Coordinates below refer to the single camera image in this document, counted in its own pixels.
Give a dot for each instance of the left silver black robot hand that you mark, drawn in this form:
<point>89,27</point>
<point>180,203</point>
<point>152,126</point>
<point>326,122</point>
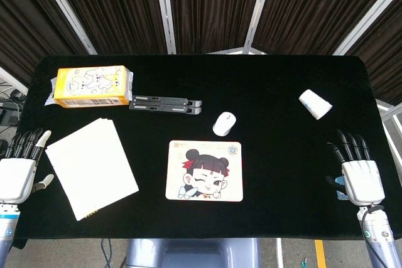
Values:
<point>14,177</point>

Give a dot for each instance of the white side frame bar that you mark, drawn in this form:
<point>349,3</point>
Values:
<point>12,81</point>

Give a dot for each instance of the black table cloth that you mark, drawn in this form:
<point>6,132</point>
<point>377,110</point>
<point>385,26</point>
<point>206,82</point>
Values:
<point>267,155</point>

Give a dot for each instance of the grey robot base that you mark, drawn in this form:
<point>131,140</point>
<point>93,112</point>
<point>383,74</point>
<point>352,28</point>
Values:
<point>194,254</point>

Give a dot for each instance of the white paper cup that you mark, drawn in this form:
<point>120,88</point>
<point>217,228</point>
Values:
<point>314,103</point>

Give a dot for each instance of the black folding stand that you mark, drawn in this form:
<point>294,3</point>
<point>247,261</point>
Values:
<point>163,105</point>

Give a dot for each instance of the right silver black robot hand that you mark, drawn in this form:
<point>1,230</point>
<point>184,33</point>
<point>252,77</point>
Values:
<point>362,180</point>

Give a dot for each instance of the white frame pole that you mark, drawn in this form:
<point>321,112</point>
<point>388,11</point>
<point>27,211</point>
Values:
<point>66,10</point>
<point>367,17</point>
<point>259,10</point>
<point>166,10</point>

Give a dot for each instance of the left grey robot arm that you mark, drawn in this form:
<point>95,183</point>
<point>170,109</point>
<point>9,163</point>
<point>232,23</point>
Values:
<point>6,233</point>

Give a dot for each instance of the white paper stack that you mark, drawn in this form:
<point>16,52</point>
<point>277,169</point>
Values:
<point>91,167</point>

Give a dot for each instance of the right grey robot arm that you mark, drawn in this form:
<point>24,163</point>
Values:
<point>380,233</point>

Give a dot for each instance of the white computer mouse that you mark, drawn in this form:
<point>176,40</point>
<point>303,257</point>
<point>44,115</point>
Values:
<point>224,123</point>

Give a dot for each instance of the yellow tissue pack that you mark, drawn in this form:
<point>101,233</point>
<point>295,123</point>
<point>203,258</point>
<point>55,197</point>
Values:
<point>91,84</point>

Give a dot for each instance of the white mesh side frame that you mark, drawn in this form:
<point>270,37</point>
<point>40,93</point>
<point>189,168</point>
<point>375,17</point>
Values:
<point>389,112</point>

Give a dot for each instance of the cartoon girl mouse pad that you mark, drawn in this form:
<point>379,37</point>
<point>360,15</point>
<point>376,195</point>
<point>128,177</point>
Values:
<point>204,170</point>

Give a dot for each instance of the white horizontal frame bar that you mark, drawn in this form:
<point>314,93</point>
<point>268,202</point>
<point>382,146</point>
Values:
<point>235,51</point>

